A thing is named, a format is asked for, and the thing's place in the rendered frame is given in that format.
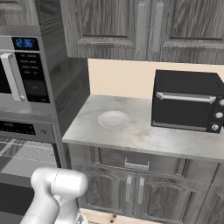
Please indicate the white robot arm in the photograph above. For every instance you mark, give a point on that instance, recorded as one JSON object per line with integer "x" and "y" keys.
{"x": 55, "y": 189}

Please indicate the white round plate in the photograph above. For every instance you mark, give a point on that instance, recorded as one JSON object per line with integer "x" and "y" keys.
{"x": 113, "y": 119}

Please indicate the black toaster oven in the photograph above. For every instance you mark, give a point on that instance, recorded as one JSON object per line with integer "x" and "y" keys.
{"x": 183, "y": 108}

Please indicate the silver microwave oven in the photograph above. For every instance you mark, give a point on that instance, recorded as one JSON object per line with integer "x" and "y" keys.
{"x": 23, "y": 73}

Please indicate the silver toaster oven knob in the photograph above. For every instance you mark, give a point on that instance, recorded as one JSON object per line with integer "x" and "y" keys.
{"x": 219, "y": 115}
{"x": 215, "y": 127}
{"x": 222, "y": 102}

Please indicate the silver built-in oven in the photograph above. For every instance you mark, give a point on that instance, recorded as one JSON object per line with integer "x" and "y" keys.
{"x": 20, "y": 163}

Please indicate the grey wood drawer front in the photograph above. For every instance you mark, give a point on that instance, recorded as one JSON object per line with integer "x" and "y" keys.
{"x": 137, "y": 159}

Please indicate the grey wood tall cabinet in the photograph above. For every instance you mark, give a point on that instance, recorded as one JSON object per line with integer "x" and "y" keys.
{"x": 62, "y": 73}

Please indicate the grey wood base cupboard door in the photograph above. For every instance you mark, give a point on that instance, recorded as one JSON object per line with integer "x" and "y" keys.
{"x": 106, "y": 189}
{"x": 214, "y": 205}
{"x": 167, "y": 198}

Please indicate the grey wood wall cupboard door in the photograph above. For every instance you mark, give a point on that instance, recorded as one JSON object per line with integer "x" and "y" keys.
{"x": 189, "y": 29}
{"x": 108, "y": 27}

